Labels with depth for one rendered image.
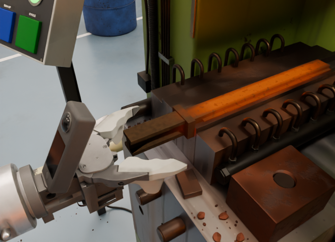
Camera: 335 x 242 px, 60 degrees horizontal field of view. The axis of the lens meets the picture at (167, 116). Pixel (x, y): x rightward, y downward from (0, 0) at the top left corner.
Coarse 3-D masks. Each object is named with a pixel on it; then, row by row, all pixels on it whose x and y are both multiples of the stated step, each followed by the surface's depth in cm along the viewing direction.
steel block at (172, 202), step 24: (168, 144) 54; (312, 144) 54; (192, 168) 49; (168, 192) 47; (216, 192) 46; (144, 216) 69; (168, 216) 51; (192, 216) 42; (216, 216) 42; (144, 240) 80; (192, 240) 44; (288, 240) 40; (312, 240) 40
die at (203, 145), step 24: (288, 48) 69; (312, 48) 67; (216, 72) 61; (240, 72) 59; (264, 72) 59; (168, 96) 52; (192, 96) 52; (216, 96) 51; (288, 96) 52; (216, 120) 46; (240, 120) 47; (264, 120) 47; (288, 120) 48; (192, 144) 47; (216, 144) 43; (240, 144) 44
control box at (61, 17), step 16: (0, 0) 73; (16, 0) 70; (48, 0) 65; (64, 0) 65; (80, 0) 69; (16, 16) 71; (32, 16) 68; (48, 16) 65; (64, 16) 67; (80, 16) 71; (16, 32) 71; (48, 32) 66; (64, 32) 68; (16, 48) 71; (48, 48) 66; (64, 48) 70; (48, 64) 68; (64, 64) 72
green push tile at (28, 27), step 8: (24, 16) 68; (24, 24) 68; (32, 24) 67; (40, 24) 66; (24, 32) 68; (32, 32) 67; (16, 40) 70; (24, 40) 69; (32, 40) 67; (24, 48) 69; (32, 48) 67
